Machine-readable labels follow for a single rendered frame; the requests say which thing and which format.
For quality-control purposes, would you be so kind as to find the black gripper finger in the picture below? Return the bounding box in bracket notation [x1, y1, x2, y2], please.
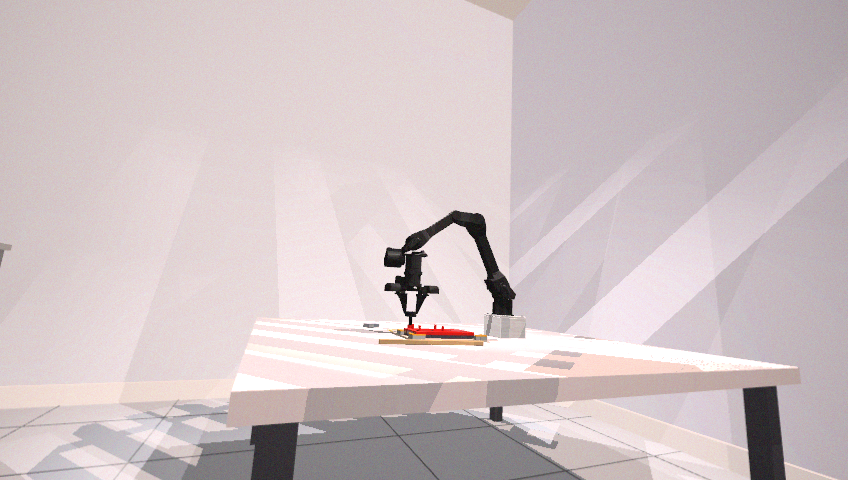
[415, 294, 429, 314]
[394, 293, 407, 314]

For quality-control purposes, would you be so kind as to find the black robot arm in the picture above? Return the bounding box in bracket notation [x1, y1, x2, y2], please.
[384, 210, 516, 316]

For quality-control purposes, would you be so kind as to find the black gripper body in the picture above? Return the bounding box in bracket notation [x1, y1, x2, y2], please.
[384, 268, 439, 294]

